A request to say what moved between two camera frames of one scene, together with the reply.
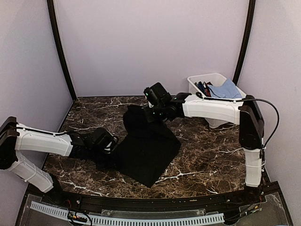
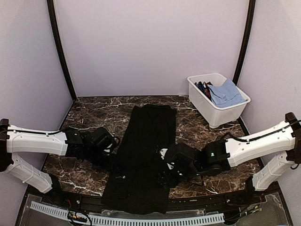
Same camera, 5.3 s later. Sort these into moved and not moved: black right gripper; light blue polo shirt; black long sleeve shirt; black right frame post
Moved: black long sleeve shirt; black right gripper
Not moved: light blue polo shirt; black right frame post
